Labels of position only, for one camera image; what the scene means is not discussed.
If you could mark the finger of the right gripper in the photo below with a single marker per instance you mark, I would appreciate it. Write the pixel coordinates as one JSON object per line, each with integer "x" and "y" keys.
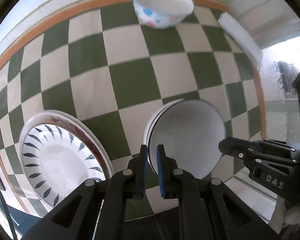
{"x": 283, "y": 145}
{"x": 239, "y": 149}

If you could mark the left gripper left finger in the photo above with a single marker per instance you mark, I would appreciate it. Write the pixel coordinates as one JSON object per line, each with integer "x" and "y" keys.
{"x": 136, "y": 183}

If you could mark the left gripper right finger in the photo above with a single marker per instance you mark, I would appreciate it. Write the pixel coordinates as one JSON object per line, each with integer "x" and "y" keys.
{"x": 168, "y": 182}

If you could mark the white bowl dark rim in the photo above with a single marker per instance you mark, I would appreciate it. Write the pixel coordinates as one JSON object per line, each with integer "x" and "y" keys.
{"x": 190, "y": 132}

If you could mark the pink floral white plate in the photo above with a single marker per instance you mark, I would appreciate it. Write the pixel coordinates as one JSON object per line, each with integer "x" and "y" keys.
{"x": 73, "y": 125}

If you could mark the blue striped white plate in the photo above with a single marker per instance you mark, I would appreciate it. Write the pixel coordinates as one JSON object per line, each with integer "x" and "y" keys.
{"x": 55, "y": 162}

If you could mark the dotted white bowl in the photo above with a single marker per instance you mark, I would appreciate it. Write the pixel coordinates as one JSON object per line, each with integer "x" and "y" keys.
{"x": 161, "y": 14}

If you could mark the plain white bowl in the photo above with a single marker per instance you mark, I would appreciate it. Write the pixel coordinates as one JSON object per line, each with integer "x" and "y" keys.
{"x": 155, "y": 117}

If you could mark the green checkered table cloth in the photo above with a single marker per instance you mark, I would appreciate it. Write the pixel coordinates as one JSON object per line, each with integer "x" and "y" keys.
{"x": 96, "y": 62}

